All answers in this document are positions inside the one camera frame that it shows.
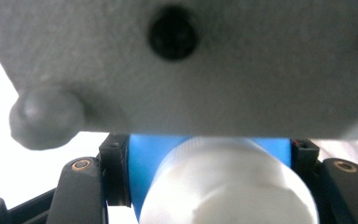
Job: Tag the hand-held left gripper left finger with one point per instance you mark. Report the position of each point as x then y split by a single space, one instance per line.
115 171

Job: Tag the white table mat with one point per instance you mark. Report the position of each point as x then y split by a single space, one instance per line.
18 168

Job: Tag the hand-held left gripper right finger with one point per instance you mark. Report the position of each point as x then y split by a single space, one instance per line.
304 155

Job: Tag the blue bottle with white cap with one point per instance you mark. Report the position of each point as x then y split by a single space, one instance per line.
223 183

